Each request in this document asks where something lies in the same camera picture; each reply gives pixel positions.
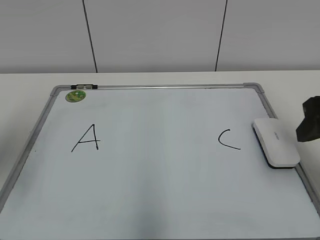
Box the aluminium framed whiteboard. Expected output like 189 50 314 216
0 84 320 240

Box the green round magnet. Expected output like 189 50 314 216
65 90 86 103

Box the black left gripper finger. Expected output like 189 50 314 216
296 96 320 143

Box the white rectangular whiteboard eraser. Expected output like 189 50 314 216
252 118 301 169

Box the black silver marker clip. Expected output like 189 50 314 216
70 84 98 90

